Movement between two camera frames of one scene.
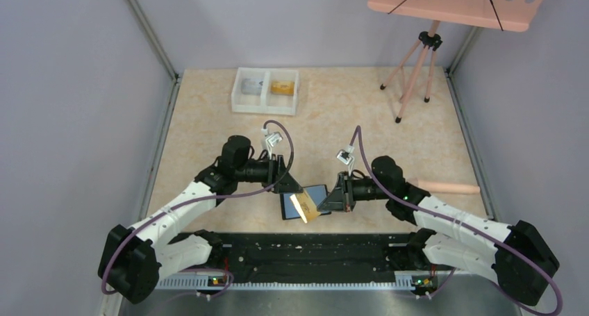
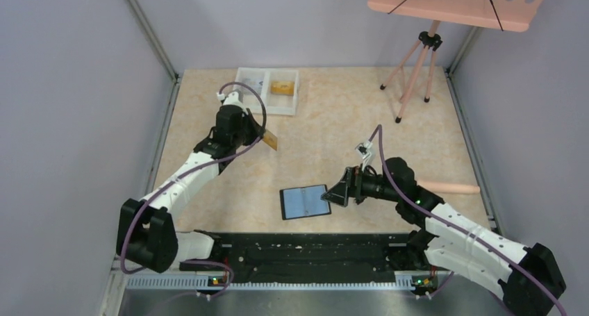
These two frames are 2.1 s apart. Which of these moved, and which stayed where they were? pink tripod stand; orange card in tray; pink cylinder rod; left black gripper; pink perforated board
Moved: left black gripper
Stayed: pink tripod stand; pink perforated board; pink cylinder rod; orange card in tray
